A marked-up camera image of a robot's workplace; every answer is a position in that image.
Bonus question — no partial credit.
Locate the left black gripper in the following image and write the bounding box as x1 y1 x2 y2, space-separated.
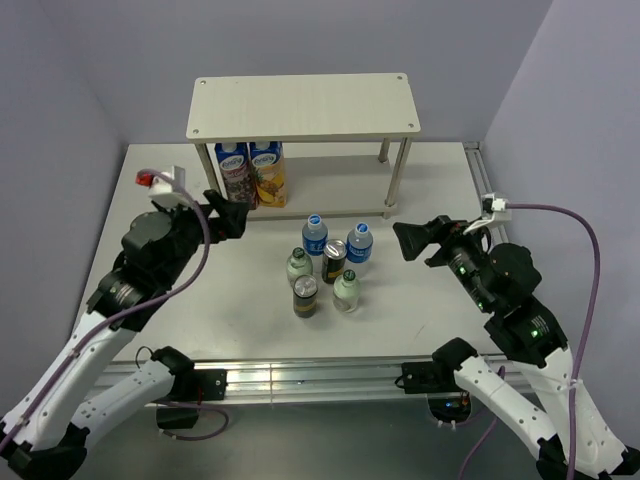
157 188 250 284

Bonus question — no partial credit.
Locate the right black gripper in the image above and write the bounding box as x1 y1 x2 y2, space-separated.
391 211 494 310

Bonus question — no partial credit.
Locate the blue water bottle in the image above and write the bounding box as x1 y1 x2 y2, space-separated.
302 214 328 274
346 222 374 264

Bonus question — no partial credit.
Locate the green-cap glass bottle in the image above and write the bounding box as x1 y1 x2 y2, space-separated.
333 269 361 313
286 247 313 287

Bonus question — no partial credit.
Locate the black yellow can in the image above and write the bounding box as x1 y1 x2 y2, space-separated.
321 239 347 284
292 274 318 318

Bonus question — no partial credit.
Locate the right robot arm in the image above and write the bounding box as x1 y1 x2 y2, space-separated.
393 215 639 479

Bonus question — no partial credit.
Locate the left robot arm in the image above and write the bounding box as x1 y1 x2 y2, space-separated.
1 190 249 479

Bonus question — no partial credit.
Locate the white two-tier shelf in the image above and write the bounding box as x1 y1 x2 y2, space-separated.
186 73 421 219

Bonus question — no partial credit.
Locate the purple grape juice carton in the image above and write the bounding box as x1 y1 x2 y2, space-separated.
215 143 258 210

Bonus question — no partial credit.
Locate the yellow pineapple juice carton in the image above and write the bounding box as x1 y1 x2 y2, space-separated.
249 141 287 208

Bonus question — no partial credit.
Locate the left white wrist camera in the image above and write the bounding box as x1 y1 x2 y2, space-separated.
136 166 188 210

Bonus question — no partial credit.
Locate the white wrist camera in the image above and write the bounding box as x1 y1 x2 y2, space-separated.
136 166 188 210
463 192 512 235

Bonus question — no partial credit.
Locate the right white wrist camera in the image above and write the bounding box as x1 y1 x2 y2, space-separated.
463 192 512 235

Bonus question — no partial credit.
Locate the aluminium right side rail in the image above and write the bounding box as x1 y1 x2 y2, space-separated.
463 142 507 244

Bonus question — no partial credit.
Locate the aluminium front rail frame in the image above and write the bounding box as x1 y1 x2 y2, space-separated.
81 349 542 431

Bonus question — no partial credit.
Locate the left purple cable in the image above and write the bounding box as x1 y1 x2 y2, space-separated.
0 171 231 451

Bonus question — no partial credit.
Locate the purple cable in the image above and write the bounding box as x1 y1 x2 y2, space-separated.
457 202 602 480
0 171 231 451

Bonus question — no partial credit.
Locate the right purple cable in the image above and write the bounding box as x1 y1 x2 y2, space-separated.
457 202 602 480

